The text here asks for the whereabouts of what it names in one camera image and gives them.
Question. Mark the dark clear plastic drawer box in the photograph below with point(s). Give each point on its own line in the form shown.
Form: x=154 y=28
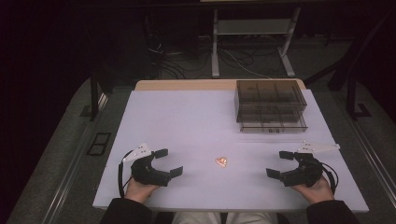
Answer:
x=269 y=105

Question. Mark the grey metal stand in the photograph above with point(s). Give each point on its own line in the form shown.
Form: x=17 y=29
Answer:
x=252 y=27

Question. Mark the person's left hand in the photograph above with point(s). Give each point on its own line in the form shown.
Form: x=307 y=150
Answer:
x=138 y=191

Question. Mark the person's right hand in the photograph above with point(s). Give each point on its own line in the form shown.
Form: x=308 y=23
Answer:
x=317 y=193

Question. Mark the black floor frame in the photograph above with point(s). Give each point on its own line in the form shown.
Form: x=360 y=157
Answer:
x=99 y=143

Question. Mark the small orange triangular item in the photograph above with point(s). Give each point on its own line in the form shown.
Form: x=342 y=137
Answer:
x=221 y=161

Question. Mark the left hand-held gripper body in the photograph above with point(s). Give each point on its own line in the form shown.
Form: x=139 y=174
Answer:
x=146 y=174

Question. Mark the person's legs light pants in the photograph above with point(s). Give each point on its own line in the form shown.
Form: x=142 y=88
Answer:
x=224 y=218

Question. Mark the black metal stand leg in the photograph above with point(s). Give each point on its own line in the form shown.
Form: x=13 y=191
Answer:
x=94 y=96
x=353 y=96

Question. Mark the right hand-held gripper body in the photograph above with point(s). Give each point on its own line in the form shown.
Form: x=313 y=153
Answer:
x=306 y=174

